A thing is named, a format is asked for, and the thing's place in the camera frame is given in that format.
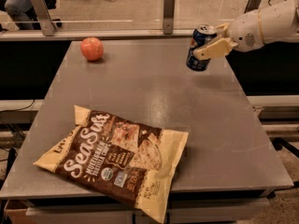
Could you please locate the metal rail bracket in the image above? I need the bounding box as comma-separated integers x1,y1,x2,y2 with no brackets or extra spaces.
163,0,175,35
31,0,56,36
244,0,262,13

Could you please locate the red apple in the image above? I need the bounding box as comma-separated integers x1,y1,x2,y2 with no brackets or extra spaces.
80,37,104,62

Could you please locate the brown multigrain chip bag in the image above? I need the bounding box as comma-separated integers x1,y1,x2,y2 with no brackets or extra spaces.
35,105,189,223

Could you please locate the middle metal rail bracket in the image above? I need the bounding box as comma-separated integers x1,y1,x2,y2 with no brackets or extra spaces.
163,0,175,35

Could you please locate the seated person in jeans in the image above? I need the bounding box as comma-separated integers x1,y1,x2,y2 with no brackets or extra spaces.
0,0,56,30

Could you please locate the blue pepsi can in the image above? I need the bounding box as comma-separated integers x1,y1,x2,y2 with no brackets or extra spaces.
186,24,217,72

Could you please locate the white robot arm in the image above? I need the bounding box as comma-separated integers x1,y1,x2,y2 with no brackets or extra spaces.
193,0,299,60

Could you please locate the right metal rail bracket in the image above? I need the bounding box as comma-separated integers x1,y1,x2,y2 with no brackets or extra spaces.
244,0,262,13

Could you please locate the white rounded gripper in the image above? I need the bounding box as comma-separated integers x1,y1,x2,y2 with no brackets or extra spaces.
193,10,264,61

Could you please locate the left metal rail bracket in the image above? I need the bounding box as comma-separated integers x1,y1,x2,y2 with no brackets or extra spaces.
31,0,56,36

